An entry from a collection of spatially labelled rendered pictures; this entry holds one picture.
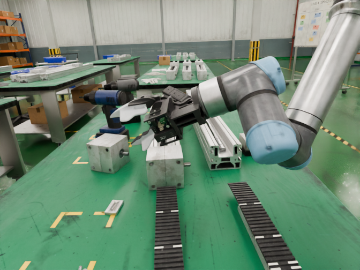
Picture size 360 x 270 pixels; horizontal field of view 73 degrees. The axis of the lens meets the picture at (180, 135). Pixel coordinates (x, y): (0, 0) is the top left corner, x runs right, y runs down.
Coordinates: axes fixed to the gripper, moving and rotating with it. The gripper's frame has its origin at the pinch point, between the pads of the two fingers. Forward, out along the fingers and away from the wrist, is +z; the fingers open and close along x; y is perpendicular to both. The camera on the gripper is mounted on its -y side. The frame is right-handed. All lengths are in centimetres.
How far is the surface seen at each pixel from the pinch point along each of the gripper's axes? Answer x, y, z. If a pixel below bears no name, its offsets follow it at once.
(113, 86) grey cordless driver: 7, -59, 29
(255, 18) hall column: 275, -1003, -145
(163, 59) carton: 95, -382, 90
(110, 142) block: 9.2, -12.6, 15.6
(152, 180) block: 17.4, 1.1, 2.5
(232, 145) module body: 26.0, -12.8, -19.2
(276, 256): 21.3, 24.6, -24.2
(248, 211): 23.4, 13.2, -20.6
